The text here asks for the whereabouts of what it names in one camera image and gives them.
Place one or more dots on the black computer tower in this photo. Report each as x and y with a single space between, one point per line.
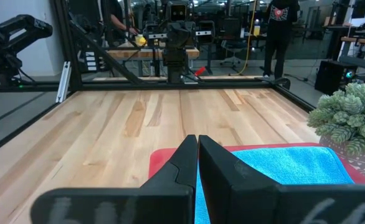
332 77

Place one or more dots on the wooden background table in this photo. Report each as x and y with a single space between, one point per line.
129 53

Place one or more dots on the small yellow cloth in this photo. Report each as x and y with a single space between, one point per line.
141 40

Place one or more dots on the small red object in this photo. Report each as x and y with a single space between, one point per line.
200 71

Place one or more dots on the black background robot arm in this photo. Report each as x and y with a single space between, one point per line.
5 40

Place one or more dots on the workbench with grey legs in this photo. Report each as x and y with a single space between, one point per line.
361 53

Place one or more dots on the silver aluminium bar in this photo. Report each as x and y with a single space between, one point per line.
63 81

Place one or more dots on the black office chair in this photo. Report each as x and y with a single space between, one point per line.
234 37

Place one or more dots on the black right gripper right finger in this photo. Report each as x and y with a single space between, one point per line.
263 202

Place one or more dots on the potted succulent plant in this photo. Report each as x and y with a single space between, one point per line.
350 118

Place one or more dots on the person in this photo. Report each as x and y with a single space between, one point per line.
279 34
117 18

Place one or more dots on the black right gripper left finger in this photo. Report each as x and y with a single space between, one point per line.
117 208

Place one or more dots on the black aluminium table frame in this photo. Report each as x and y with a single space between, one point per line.
139 84

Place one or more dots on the blue microfiber towel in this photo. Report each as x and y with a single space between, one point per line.
294 165

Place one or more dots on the pink plastic bin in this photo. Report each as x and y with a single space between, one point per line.
160 158

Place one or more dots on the black computer monitor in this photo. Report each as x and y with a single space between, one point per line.
360 8

